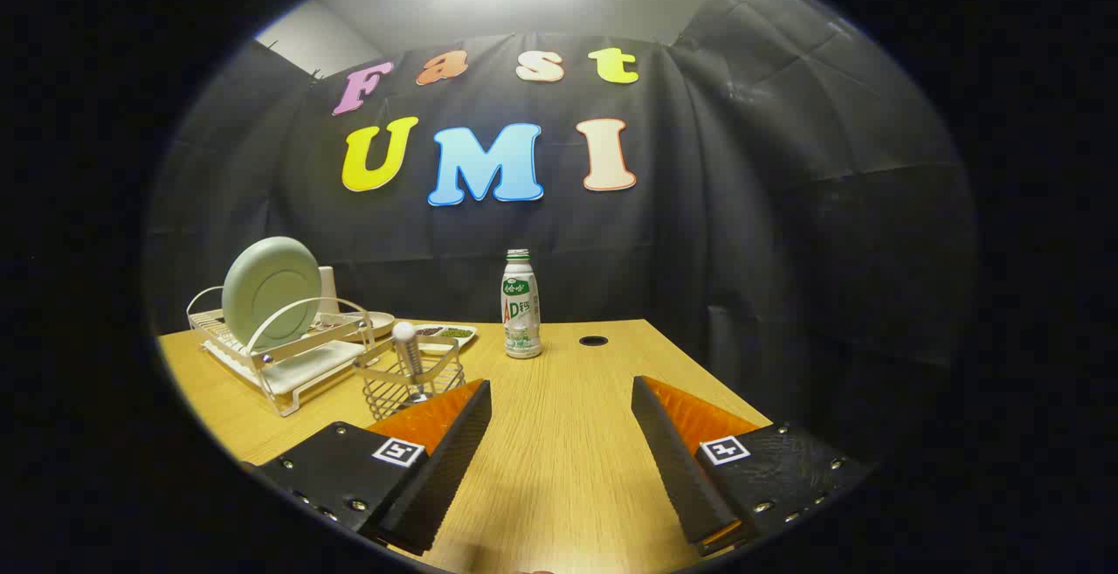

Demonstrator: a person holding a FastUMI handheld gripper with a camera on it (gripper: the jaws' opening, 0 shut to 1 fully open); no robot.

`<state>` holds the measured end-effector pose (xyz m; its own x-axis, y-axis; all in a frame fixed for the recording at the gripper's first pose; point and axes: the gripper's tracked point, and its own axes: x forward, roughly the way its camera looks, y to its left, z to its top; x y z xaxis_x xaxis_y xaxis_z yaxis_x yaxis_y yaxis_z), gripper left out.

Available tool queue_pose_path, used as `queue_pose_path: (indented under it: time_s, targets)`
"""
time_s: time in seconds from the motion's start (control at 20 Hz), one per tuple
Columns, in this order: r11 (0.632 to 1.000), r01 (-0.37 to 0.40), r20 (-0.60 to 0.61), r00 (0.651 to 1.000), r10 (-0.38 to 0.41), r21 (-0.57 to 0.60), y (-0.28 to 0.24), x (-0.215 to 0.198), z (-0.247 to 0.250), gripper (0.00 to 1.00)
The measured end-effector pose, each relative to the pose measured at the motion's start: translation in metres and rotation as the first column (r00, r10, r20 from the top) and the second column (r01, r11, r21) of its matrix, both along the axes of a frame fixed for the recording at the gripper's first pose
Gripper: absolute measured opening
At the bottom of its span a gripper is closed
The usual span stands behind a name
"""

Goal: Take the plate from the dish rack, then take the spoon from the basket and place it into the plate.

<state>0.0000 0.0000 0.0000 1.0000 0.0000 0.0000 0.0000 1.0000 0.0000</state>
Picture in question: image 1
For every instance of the pale green plate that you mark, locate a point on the pale green plate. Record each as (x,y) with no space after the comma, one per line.
(271,290)

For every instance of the beige round meat plate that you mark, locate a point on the beige round meat plate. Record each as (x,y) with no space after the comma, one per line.
(380,323)

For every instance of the black backdrop cloth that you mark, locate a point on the black backdrop cloth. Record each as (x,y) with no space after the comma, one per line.
(742,207)

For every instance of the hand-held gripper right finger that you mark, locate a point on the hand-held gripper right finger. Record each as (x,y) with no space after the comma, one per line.
(677,469)

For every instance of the white toaster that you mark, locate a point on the white toaster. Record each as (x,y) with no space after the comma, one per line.
(328,290)

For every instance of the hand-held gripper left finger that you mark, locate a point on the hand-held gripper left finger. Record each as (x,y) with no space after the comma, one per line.
(445,478)

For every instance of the white green drink bottle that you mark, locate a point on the white green drink bottle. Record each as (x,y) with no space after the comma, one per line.
(521,312)

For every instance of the white divided bean dish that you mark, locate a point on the white divided bean dish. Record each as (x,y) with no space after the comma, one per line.
(454,332)

